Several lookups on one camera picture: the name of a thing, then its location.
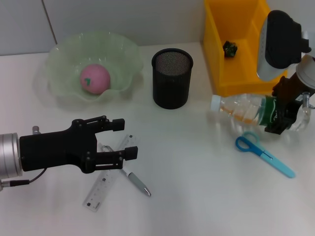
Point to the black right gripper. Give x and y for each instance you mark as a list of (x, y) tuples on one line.
[(290, 91)]

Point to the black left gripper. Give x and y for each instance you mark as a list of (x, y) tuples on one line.
[(54, 150)]

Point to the clear green-label water bottle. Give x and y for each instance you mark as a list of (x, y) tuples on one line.
[(233, 108)]

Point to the blue scissors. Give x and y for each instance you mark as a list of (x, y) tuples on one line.
[(270, 157)]

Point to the pink toy peach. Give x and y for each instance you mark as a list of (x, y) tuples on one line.
[(96, 78)]

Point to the grey-grip ballpoint pen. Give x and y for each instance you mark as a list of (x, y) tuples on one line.
[(137, 183)]

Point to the clear plastic ruler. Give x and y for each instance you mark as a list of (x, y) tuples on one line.
[(94, 196)]

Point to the black mesh pen cup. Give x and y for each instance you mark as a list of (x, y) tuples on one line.
[(171, 91)]

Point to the yellow plastic bin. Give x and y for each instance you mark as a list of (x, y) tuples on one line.
[(236, 81)]

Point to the green wavy glass bowl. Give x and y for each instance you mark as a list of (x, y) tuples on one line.
[(118, 61)]

